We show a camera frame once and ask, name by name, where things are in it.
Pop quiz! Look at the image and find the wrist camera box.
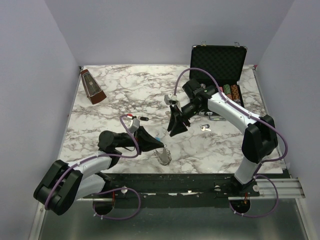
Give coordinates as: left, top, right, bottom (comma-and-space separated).
126, 113, 140, 134
164, 94, 180, 107

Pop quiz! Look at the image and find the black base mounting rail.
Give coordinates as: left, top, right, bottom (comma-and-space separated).
82, 173, 305, 209

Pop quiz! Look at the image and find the brown wooden metronome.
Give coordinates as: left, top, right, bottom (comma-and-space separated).
80, 69, 107, 105

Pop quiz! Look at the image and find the key with black tag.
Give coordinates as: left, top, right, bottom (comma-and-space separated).
200, 124, 212, 132

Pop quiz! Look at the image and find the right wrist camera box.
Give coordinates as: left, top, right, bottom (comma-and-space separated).
164, 94, 180, 107

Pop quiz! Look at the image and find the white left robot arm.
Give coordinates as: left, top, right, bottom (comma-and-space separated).
33, 126, 164, 216

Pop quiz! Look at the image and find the black poker chip case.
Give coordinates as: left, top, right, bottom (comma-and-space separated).
190, 43, 247, 107

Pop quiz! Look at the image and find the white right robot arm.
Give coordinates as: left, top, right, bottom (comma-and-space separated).
164, 80, 278, 196

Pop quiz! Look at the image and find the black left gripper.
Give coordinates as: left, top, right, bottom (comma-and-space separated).
117, 125, 164, 155

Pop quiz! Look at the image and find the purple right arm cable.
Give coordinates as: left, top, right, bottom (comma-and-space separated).
174, 67, 290, 218

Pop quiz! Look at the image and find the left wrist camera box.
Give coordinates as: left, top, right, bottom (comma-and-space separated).
126, 113, 140, 134

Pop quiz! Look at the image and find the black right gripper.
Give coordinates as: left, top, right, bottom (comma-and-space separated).
167, 100, 205, 137

